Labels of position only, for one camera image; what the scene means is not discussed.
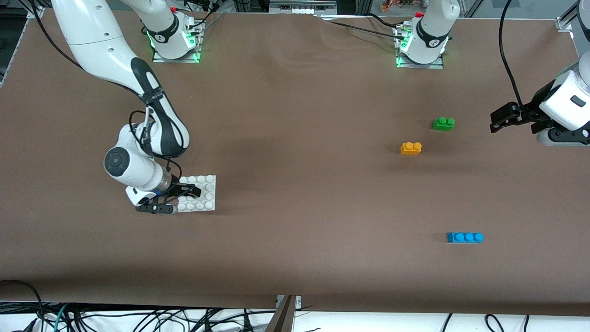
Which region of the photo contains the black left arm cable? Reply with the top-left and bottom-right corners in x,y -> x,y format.
497,0 -> 527,110

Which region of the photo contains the aluminium frame profile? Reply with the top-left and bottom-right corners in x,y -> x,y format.
18,0 -> 52,19
555,0 -> 581,33

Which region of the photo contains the teal cable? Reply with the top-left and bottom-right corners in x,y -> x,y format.
52,303 -> 69,332

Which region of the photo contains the white studded base plate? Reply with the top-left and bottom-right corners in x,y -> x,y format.
177,175 -> 217,213

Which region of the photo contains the blue three-stud block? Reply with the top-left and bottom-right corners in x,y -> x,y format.
446,232 -> 484,244

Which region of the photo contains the white power strip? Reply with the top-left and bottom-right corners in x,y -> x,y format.
269,0 -> 338,14

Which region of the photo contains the long black tabletop cable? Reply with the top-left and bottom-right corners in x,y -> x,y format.
322,18 -> 406,40

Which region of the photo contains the black cable at arm base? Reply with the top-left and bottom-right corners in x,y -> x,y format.
182,0 -> 219,27

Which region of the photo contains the thick black looped cable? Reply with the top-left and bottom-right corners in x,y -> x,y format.
0,279 -> 45,332

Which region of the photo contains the dark table support post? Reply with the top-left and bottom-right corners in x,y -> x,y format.
264,295 -> 296,332

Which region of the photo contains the colourful toy pile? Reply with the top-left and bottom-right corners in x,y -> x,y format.
380,0 -> 415,12

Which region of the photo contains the thin grey cable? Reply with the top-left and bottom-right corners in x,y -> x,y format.
196,12 -> 226,36

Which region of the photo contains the short black tabletop cable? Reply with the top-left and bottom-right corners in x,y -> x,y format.
366,13 -> 407,29

